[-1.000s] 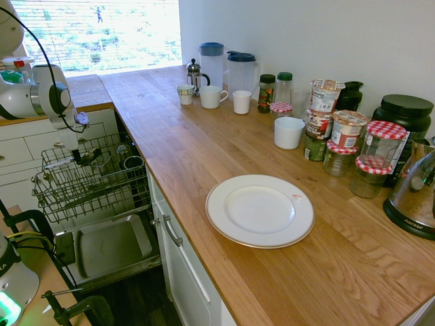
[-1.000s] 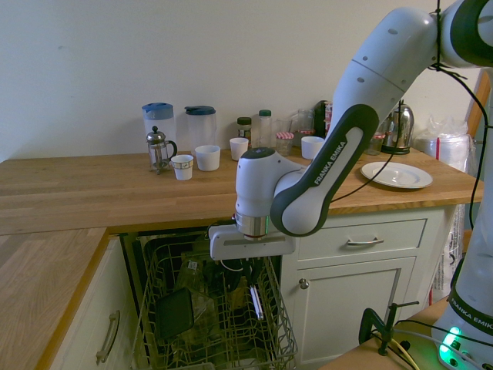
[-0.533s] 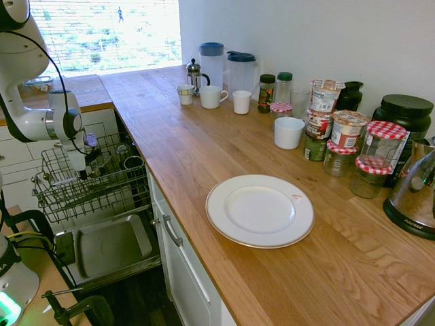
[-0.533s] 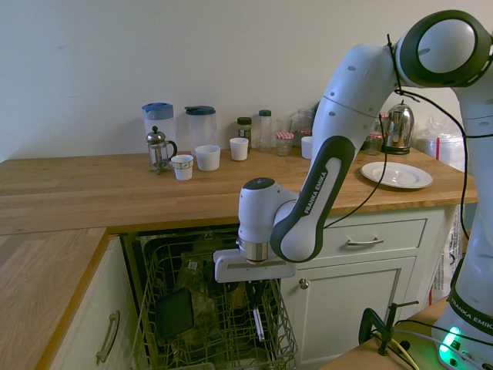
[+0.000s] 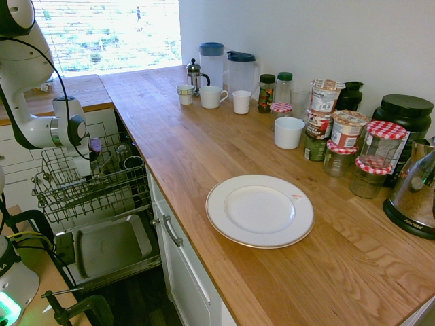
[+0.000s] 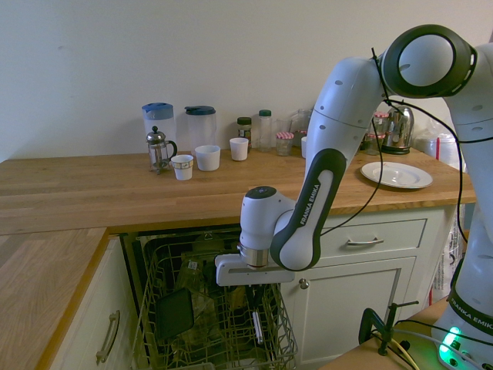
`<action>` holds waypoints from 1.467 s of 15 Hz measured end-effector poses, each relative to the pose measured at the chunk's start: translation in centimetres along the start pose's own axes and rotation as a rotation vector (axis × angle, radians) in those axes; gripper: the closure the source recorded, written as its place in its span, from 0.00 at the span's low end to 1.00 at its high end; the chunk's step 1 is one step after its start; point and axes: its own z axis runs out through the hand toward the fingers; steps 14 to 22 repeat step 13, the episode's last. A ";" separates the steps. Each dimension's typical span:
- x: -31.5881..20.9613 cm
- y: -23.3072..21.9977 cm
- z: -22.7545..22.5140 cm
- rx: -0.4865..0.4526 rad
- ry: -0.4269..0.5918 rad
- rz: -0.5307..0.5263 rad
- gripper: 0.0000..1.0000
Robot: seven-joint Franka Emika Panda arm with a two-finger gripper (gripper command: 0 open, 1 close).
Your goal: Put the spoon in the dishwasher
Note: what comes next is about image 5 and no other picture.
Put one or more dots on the round metal cabinet knob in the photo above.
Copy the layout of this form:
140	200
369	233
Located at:
155	222

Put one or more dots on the dark spice jar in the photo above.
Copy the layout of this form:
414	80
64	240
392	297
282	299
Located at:
266	93

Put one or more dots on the dark metal C-clamp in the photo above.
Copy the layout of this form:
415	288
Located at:
91	309
34	215

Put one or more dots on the glass French press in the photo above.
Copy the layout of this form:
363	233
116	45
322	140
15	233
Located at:
195	73

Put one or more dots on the white corner cabinet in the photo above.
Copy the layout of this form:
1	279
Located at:
102	117

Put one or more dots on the clear pitcher light blue lid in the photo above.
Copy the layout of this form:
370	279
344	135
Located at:
211	68

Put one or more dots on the clear pitcher dark blue lid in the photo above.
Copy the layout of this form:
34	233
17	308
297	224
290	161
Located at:
242	78

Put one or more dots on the white plate gold rim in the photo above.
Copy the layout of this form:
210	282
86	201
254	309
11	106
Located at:
260	210

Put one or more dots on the patterned paper cup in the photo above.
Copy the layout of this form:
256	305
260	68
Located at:
185	95

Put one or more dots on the white cabinet with drawer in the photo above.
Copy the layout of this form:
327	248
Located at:
190	288

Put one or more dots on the stainless steel electric kettle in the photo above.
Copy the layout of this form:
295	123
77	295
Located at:
413	200

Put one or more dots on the clear drinking glass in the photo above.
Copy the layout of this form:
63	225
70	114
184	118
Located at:
300	102

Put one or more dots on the black mug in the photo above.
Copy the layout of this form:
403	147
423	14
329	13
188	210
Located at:
133	162

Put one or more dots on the clear bottle green cap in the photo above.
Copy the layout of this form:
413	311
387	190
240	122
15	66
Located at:
284	86

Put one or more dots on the plain white round cup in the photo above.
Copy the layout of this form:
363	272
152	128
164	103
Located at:
289	134

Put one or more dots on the large black supplement tub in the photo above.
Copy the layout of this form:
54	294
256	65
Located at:
406	115

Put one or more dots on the dishwasher with open door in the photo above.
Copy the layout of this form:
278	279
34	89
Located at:
112	244

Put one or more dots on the light wood robot stand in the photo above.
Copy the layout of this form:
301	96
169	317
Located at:
44	275

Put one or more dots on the red white yogurt cup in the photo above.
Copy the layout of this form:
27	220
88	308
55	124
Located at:
348	129

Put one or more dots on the upturned white yogurt cup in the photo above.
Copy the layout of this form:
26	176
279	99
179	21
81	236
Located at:
328	95

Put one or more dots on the window with blinds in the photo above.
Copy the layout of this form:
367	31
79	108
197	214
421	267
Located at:
119	34

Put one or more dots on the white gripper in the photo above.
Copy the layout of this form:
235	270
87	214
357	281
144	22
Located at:
82	163

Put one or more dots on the brown pudding cup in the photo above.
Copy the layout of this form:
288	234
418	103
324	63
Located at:
318	124

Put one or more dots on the green tin can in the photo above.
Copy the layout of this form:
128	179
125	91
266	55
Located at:
314	147

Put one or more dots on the large white mug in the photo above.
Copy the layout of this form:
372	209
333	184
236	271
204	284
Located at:
211	98

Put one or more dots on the clear glass jar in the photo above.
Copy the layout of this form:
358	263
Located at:
123	153

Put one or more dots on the glass food container teal lid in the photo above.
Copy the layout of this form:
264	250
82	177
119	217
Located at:
42	88

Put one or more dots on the white ribbed cup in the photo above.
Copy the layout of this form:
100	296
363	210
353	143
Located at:
242	102

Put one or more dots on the glass jar red checkered lid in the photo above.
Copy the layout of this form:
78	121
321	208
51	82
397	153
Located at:
382	142
281	108
368	181
340	161

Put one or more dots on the black thermos bottle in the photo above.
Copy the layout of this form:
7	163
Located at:
351	95

